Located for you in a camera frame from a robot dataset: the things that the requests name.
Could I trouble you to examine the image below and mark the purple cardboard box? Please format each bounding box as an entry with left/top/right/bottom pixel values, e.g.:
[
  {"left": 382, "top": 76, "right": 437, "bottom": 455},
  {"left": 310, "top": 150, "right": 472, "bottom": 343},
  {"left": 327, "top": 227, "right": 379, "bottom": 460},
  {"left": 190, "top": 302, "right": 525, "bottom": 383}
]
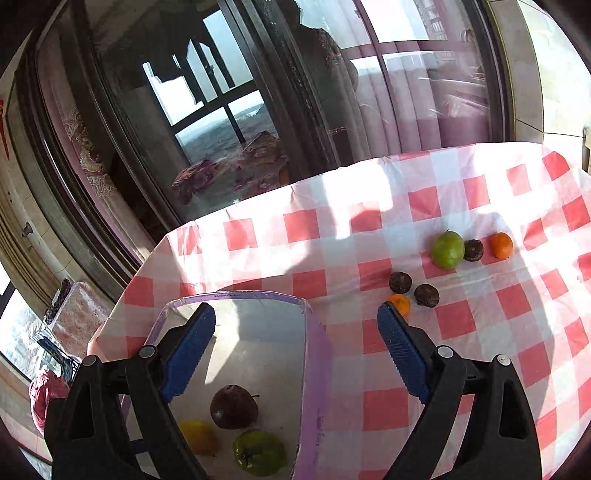
[{"left": 145, "top": 291, "right": 332, "bottom": 479}]

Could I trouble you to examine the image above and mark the green apple on table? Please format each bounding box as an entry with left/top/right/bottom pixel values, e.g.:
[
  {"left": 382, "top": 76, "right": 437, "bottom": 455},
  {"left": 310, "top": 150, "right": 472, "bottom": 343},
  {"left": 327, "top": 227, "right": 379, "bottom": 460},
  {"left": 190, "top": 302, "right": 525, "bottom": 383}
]
[{"left": 431, "top": 230, "right": 465, "bottom": 271}]

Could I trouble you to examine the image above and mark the dark passion fruit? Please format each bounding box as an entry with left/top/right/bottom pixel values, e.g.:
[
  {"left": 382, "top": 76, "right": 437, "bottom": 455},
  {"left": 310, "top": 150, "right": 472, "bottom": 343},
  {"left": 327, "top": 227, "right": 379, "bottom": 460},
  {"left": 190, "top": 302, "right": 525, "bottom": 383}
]
[
  {"left": 414, "top": 284, "right": 440, "bottom": 308},
  {"left": 389, "top": 271, "right": 413, "bottom": 294},
  {"left": 464, "top": 239, "right": 484, "bottom": 262}
]

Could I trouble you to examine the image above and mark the dark window frame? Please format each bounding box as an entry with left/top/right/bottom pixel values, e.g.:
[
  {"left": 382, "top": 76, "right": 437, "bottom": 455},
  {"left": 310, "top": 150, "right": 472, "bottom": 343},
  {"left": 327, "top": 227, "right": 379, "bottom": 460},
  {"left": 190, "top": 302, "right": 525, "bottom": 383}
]
[{"left": 6, "top": 1, "right": 513, "bottom": 299}]

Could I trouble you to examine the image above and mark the dark red apple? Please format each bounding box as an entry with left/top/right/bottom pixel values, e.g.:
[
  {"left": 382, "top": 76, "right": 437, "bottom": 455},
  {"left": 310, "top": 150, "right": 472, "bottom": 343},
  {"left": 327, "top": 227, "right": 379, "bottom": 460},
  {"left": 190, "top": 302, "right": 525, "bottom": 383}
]
[{"left": 211, "top": 384, "right": 259, "bottom": 430}]

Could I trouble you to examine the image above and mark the green persimmon in box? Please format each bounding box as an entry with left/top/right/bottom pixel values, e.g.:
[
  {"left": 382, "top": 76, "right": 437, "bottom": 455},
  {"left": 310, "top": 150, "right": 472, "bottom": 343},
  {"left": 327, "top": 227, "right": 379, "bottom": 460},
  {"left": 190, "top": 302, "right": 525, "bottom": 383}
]
[{"left": 232, "top": 430, "right": 287, "bottom": 477}]

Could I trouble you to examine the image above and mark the yellow fruit in box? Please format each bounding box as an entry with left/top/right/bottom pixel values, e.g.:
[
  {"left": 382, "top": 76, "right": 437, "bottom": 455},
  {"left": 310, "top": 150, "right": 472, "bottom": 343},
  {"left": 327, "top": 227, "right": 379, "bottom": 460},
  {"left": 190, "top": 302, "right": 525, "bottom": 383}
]
[{"left": 179, "top": 420, "right": 221, "bottom": 457}]

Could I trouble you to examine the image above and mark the pink checkered tablecloth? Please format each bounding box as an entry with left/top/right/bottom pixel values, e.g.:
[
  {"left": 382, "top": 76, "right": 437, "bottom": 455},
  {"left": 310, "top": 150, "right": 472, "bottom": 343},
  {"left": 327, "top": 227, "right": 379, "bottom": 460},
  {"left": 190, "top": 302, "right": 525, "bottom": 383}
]
[{"left": 87, "top": 141, "right": 591, "bottom": 480}]

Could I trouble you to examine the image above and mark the small orange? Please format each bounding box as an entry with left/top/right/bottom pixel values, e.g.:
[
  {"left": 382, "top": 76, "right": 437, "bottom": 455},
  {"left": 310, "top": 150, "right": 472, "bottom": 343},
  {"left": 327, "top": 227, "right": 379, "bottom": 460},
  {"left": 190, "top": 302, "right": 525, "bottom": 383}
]
[
  {"left": 388, "top": 294, "right": 412, "bottom": 317},
  {"left": 489, "top": 232, "right": 514, "bottom": 260}
]

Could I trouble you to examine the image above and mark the pink curtain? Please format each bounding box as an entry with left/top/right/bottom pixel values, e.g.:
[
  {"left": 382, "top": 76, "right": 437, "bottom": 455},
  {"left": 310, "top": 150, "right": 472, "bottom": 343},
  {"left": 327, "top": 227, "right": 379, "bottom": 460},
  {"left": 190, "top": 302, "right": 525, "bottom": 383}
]
[{"left": 294, "top": 0, "right": 495, "bottom": 163}]

